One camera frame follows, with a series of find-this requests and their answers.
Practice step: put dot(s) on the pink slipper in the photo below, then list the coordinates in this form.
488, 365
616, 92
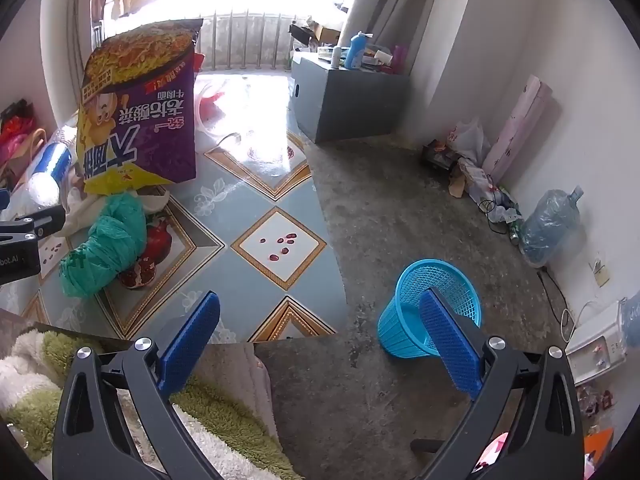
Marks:
492, 452

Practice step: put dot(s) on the small white bottle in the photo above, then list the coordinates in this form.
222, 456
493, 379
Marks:
336, 57

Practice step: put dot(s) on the cardboard box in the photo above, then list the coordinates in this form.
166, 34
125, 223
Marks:
315, 32

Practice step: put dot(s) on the metal balcony railing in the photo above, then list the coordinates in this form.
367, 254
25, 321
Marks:
250, 40

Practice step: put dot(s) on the pile of red bags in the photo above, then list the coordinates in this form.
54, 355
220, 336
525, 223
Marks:
17, 135

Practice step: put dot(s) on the plastic bottle blue label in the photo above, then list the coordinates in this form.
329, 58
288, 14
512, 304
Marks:
47, 175

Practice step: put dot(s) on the grey cabinet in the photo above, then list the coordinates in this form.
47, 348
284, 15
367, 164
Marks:
345, 105

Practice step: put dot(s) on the black box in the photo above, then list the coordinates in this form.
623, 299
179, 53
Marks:
440, 157

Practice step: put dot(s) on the cream cloth bag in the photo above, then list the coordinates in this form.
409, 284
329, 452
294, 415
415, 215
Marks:
82, 212

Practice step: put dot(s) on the white electric heater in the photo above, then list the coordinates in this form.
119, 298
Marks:
597, 340

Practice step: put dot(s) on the grey curtain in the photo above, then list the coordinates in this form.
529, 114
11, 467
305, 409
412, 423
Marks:
395, 5

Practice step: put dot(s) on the translucent plastic bag red contents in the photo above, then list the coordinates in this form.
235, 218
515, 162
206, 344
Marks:
220, 105

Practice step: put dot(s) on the large water jug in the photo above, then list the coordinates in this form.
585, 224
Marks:
547, 225

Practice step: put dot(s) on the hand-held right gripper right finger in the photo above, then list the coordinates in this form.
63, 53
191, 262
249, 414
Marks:
450, 345

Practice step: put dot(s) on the fluffy green white garment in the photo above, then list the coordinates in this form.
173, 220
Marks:
40, 400

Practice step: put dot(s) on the green plastic bag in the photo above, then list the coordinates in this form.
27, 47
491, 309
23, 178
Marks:
107, 245

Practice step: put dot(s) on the pink bottle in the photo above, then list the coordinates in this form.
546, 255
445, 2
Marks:
399, 59

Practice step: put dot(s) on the pink floral roll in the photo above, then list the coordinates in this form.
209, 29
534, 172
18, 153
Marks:
520, 125

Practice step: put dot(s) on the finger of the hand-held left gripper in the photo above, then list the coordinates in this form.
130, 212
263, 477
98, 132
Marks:
45, 220

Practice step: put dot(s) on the blue plastic wastebasket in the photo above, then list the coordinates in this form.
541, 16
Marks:
400, 325

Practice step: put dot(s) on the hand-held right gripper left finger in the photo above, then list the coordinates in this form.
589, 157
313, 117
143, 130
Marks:
190, 340

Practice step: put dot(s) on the purple noodle packet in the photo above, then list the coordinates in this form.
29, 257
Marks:
145, 110

